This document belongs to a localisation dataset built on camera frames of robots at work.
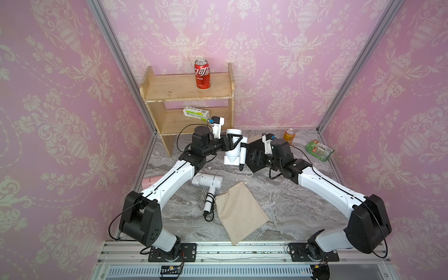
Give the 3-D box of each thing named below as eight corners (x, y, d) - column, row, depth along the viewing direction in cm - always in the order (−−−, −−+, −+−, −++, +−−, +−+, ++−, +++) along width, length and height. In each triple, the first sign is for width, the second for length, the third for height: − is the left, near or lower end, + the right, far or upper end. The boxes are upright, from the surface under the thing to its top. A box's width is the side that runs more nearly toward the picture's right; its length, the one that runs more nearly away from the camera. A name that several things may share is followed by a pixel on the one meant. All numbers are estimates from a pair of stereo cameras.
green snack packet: (324, 162, 106) (326, 160, 104) (303, 149, 113) (305, 146, 110) (332, 153, 111) (334, 150, 108) (312, 141, 117) (313, 138, 115)
